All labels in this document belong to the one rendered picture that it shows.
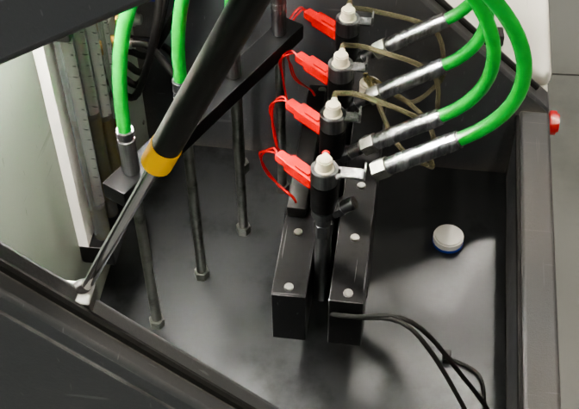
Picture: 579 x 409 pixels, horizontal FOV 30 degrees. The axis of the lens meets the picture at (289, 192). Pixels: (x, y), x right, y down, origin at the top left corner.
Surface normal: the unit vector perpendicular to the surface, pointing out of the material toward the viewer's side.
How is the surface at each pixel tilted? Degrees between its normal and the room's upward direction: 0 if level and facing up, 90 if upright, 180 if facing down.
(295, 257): 0
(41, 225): 90
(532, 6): 0
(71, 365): 90
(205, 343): 0
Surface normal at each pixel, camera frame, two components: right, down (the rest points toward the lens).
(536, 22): -0.01, -0.68
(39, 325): -0.14, 0.73
